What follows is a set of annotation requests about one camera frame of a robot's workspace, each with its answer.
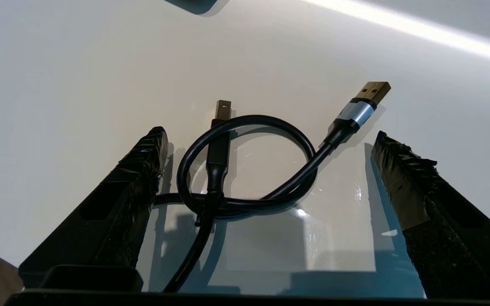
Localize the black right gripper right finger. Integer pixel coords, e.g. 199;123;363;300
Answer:
371;131;490;298

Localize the white tv cabinet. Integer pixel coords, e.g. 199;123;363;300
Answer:
0;0;490;298

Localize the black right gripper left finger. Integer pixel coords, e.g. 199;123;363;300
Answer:
19;127;169;292

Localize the thin black audio cable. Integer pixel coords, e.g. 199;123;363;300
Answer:
154;82;391;293

